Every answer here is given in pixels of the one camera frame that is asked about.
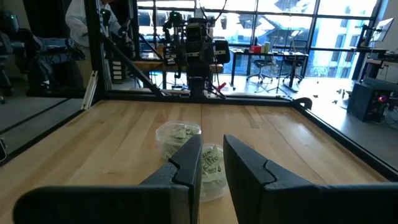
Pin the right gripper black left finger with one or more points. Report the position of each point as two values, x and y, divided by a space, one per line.
189 161

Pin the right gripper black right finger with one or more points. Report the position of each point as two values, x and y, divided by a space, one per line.
245 174

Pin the green stevia sweetener packet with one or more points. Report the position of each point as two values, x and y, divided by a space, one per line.
180 133
213 161

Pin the background black robot arm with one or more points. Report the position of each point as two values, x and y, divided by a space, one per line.
46 53
174 31

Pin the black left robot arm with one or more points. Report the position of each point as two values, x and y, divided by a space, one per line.
199 68

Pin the clear round plastic container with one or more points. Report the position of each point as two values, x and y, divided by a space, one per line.
161 133
214 186

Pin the background wooden table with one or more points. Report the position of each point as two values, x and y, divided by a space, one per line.
149 65

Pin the white aluminium extrusion bars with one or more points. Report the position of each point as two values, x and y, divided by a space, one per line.
90 90

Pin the black office desk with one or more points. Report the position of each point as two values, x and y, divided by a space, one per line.
270 53

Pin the red box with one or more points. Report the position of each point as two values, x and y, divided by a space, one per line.
255 49

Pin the green cup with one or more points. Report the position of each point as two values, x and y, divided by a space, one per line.
266 47

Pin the black computer with pink light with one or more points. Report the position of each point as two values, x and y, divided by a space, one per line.
363 102

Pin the black standing desk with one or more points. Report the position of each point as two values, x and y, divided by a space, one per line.
376 60

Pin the person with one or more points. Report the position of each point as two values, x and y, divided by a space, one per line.
77 21

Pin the tilted computer monitor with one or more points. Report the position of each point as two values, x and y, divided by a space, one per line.
382 29

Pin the black aluminium rig frame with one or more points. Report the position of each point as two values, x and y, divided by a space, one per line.
96 46

